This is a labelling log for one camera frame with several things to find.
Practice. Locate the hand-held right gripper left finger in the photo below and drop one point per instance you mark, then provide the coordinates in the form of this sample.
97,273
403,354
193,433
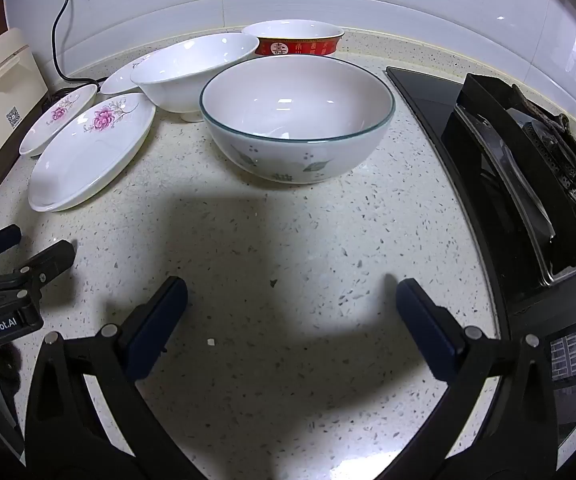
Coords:
160,330

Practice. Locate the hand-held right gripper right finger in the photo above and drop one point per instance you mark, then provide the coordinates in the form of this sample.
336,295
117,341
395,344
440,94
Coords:
425,330

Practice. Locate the large pink flower plate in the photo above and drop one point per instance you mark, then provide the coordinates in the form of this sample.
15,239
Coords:
83,160

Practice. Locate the small pink flower plate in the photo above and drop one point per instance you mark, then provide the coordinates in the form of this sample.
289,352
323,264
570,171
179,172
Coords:
53,122

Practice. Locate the red banded white bowl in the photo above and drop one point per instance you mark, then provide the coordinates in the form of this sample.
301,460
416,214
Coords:
293,49

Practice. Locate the white flower print plate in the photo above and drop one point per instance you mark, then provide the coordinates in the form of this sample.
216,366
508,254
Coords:
118,80

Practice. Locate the black stove pan support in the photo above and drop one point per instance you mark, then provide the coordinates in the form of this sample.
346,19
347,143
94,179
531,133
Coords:
482,125

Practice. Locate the stove burner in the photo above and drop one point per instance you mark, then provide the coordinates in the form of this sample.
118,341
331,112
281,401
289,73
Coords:
552,150

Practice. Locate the black glass gas stove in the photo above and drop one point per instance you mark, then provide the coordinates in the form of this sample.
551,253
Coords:
427,100

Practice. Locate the plain white footed bowl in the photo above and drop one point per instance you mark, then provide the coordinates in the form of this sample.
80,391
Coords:
188,65

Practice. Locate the large green rimmed leaf bowl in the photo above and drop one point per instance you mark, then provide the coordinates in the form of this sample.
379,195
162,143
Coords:
293,105

